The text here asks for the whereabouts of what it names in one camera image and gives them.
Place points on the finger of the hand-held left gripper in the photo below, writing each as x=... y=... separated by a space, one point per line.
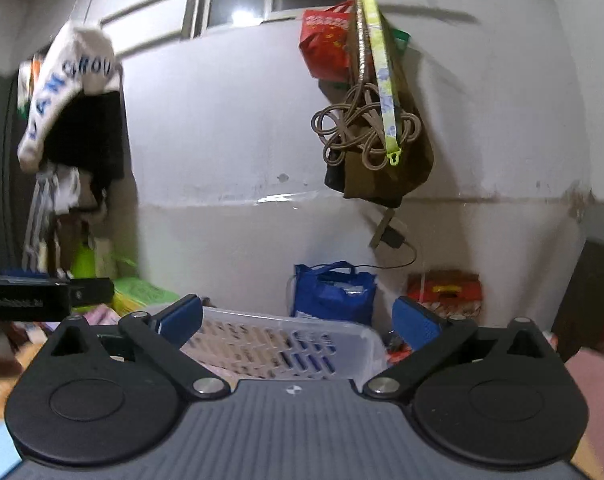
x=90 y=291

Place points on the pink cloth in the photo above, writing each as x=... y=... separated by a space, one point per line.
x=599 y=400

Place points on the brown hanging bag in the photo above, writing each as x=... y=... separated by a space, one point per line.
x=407 y=160

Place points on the white cloth with blue print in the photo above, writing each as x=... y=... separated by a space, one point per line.
x=64 y=75

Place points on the black garment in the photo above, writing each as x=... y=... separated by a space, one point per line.
x=94 y=135

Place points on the green plastic bottle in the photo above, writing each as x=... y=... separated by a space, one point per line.
x=83 y=262

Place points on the white perforated plastic basket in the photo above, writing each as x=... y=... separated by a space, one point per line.
x=282 y=342

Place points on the blue shopping bag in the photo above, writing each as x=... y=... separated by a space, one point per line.
x=332 y=295

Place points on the red hanging bag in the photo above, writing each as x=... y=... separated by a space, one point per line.
x=327 y=42

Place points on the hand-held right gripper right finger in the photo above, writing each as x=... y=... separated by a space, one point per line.
x=416 y=324

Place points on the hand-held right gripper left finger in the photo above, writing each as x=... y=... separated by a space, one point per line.
x=180 y=319

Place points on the dark wooden furniture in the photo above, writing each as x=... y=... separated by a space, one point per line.
x=589 y=295

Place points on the green and yellow bag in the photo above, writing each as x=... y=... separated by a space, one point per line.
x=141 y=294

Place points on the red cardboard box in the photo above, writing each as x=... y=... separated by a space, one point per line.
x=444 y=290

